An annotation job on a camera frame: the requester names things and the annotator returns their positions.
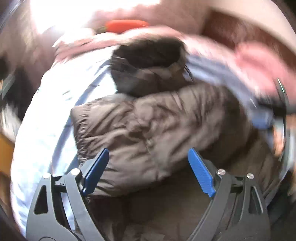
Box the blue plaid bed sheet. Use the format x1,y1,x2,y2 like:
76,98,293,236
10,45,276,232

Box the yellow wooden cabinet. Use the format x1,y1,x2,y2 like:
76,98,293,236
0,133,15,177

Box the pink folded quilt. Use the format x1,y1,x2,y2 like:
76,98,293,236
235,42,295,100

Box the pink floral bed cover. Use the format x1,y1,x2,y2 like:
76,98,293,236
54,25,296,93

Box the brown down jacket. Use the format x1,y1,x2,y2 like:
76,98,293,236
71,38,280,240

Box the dark wooden headboard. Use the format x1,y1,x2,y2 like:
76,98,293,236
201,10,295,57

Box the orange carrot plush pillow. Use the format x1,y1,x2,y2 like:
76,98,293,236
95,20,149,34

